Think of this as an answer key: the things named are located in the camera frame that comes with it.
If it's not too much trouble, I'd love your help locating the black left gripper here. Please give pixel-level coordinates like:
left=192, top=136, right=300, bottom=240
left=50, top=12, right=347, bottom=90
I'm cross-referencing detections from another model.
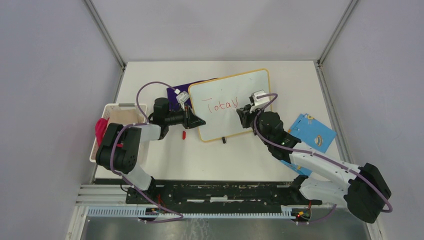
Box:
left=164, top=103, right=205, bottom=129

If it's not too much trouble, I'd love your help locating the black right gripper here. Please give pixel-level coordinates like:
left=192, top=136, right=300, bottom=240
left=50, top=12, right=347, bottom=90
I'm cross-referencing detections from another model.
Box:
left=237, top=103, right=271, bottom=146

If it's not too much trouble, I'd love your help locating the yellow framed whiteboard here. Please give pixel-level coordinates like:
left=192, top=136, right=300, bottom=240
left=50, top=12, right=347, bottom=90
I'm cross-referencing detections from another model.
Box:
left=188, top=68, right=271, bottom=142

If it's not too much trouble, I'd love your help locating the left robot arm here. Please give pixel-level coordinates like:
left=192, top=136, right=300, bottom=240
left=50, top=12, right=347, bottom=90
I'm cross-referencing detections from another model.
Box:
left=95, top=97, right=206, bottom=204

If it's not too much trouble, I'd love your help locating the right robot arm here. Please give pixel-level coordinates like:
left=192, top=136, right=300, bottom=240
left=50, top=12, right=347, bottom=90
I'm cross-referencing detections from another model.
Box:
left=236, top=104, right=393, bottom=224

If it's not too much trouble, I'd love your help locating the beige folded cloth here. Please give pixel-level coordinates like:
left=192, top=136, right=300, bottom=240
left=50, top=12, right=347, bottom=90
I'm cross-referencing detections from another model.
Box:
left=107, top=109, right=145, bottom=126

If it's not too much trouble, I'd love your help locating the blue cartoon astronaut cloth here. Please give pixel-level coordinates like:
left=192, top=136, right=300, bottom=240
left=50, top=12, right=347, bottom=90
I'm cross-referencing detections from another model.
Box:
left=279, top=113, right=338, bottom=176

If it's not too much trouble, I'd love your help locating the white plastic basket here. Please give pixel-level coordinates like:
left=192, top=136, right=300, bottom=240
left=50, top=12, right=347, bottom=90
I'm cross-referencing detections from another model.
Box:
left=89, top=103, right=146, bottom=163

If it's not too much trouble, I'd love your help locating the pink cloth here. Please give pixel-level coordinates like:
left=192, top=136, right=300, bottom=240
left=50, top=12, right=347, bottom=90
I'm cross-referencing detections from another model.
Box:
left=94, top=118, right=109, bottom=147

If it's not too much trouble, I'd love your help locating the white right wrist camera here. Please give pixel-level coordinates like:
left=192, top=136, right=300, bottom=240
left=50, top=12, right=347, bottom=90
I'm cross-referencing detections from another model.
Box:
left=249, top=90, right=271, bottom=113

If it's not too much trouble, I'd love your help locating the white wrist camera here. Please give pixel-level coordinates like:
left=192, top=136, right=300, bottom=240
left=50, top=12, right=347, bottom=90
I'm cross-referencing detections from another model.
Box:
left=249, top=90, right=271, bottom=113
left=174, top=88, right=190, bottom=110

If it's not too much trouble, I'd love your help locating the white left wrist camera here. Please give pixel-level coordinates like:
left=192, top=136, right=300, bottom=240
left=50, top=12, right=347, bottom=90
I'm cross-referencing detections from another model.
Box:
left=174, top=88, right=190, bottom=110

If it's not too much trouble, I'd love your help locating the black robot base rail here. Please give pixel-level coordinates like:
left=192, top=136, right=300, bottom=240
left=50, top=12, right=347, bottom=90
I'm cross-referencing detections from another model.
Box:
left=145, top=179, right=322, bottom=214

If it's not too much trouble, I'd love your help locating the aluminium left corner post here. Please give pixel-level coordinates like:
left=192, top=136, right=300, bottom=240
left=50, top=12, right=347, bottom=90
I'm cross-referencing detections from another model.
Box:
left=82, top=0, right=126, bottom=70

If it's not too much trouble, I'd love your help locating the aluminium corner post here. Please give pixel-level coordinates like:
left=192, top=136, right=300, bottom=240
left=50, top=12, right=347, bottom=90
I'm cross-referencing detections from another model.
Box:
left=316, top=0, right=360, bottom=66
left=82, top=0, right=126, bottom=70

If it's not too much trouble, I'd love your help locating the aluminium right corner post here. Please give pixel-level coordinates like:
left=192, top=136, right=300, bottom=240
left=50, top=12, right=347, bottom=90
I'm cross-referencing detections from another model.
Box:
left=316, top=0, right=360, bottom=66

